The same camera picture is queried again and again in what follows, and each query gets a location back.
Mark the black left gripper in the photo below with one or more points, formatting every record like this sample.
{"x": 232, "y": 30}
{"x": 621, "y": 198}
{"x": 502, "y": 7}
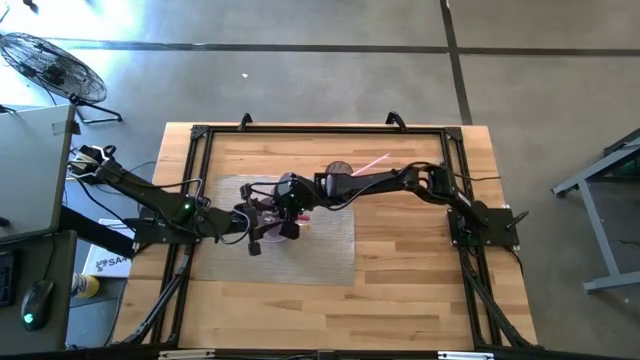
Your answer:
{"x": 245, "y": 222}

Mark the black floor fan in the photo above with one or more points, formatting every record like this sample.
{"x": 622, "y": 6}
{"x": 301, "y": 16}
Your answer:
{"x": 50, "y": 67}

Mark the black keyboard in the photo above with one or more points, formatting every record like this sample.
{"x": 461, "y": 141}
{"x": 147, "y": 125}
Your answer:
{"x": 6, "y": 280}

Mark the white cardboard box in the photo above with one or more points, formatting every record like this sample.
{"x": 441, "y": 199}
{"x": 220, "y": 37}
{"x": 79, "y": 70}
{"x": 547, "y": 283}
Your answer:
{"x": 107, "y": 264}

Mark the black table clamp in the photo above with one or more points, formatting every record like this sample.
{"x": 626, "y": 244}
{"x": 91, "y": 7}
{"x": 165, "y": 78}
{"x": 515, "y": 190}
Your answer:
{"x": 245, "y": 121}
{"x": 396, "y": 120}

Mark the grey metal table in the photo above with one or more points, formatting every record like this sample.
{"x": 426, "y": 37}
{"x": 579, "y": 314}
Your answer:
{"x": 595, "y": 225}

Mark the grey desk top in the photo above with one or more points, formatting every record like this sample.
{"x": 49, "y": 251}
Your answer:
{"x": 30, "y": 170}

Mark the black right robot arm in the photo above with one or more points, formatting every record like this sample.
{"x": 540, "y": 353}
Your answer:
{"x": 380, "y": 181}

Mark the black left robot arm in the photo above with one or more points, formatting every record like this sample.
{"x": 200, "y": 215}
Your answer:
{"x": 150, "y": 195}

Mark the grey woven placemat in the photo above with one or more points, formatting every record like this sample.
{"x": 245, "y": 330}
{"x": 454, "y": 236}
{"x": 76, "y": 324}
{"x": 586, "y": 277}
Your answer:
{"x": 320, "y": 255}

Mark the black computer mouse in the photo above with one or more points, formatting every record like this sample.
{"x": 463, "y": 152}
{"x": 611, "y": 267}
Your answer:
{"x": 36, "y": 305}

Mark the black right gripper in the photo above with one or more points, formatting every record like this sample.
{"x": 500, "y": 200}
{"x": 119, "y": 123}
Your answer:
{"x": 282, "y": 220}

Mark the pink drinking straw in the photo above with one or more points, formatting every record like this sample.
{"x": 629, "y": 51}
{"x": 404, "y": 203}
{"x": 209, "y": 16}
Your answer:
{"x": 372, "y": 164}

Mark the silver metal bracket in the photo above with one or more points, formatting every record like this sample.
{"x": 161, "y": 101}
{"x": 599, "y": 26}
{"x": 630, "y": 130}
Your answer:
{"x": 185, "y": 355}
{"x": 465, "y": 356}

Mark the dark desk surface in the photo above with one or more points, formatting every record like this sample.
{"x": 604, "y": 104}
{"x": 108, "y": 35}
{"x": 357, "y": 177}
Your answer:
{"x": 62, "y": 280}

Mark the yellow bottle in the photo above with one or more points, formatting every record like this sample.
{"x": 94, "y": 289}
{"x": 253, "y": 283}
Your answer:
{"x": 86, "y": 286}

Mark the black aluminium table frame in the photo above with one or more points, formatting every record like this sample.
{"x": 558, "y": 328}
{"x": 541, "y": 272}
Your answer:
{"x": 325, "y": 129}

